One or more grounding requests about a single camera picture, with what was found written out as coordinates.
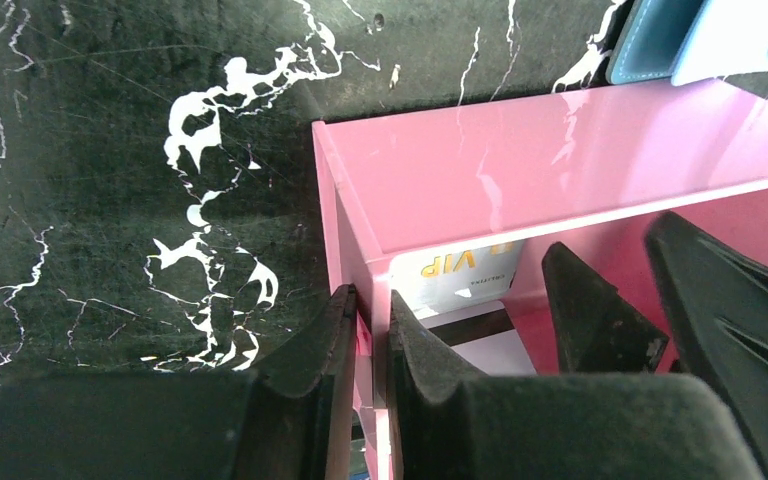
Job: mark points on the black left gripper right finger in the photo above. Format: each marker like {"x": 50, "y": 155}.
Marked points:
{"x": 450, "y": 420}

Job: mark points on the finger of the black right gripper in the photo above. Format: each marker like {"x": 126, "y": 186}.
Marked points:
{"x": 716, "y": 303}
{"x": 596, "y": 330}

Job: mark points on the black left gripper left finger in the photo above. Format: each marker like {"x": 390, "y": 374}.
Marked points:
{"x": 288, "y": 416}

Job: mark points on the pink plastic tray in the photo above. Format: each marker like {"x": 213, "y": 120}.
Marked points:
{"x": 588, "y": 168}

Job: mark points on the blue leather card holder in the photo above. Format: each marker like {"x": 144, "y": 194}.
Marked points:
{"x": 690, "y": 41}

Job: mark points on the stack of grey cards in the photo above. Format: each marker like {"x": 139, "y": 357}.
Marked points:
{"x": 484, "y": 335}

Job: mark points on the loose VIP card in tray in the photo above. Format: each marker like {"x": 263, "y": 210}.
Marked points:
{"x": 435, "y": 283}

